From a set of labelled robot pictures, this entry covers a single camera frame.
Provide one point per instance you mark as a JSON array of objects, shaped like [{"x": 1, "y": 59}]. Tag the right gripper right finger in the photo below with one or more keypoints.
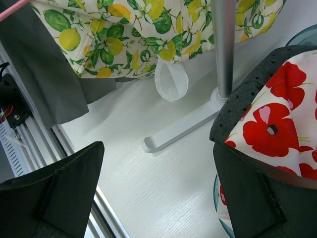
[{"x": 264, "y": 201}]

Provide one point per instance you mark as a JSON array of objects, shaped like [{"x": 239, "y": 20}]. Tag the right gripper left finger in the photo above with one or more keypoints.
[{"x": 54, "y": 201}]

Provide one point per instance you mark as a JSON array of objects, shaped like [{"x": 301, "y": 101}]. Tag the red poppy white skirt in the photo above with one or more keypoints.
[{"x": 279, "y": 128}]

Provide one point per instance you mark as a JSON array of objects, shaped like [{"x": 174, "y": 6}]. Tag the dark grey dotted skirt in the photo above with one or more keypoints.
[{"x": 242, "y": 96}]

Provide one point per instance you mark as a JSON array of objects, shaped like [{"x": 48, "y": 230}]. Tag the plain grey skirt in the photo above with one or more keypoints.
[{"x": 58, "y": 94}]

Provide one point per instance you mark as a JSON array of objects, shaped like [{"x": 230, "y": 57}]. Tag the lemon print skirt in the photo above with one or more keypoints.
[{"x": 168, "y": 40}]

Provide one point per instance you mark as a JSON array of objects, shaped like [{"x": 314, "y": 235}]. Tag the blue plastic basket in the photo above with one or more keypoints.
[{"x": 307, "y": 37}]

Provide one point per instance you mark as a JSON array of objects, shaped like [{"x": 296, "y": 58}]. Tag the clothes rack silver white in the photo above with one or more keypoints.
[{"x": 223, "y": 62}]

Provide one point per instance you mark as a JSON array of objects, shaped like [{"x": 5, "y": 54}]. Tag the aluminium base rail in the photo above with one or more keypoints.
[{"x": 46, "y": 146}]

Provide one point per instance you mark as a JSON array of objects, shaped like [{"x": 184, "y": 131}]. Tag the white slotted cable duct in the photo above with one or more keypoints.
[{"x": 13, "y": 150}]

